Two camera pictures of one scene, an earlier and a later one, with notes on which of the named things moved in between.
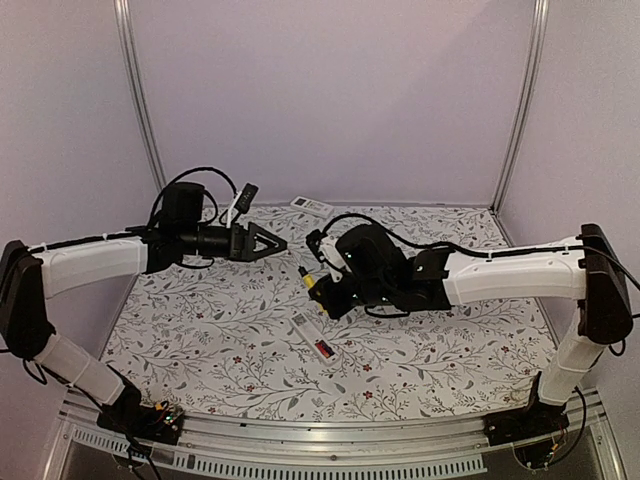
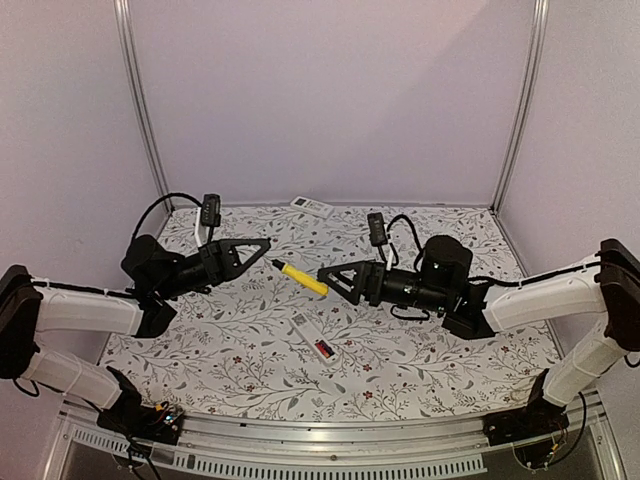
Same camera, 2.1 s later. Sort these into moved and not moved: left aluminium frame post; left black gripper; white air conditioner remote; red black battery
Moved: left black gripper
Not moved: left aluminium frame post; white air conditioner remote; red black battery
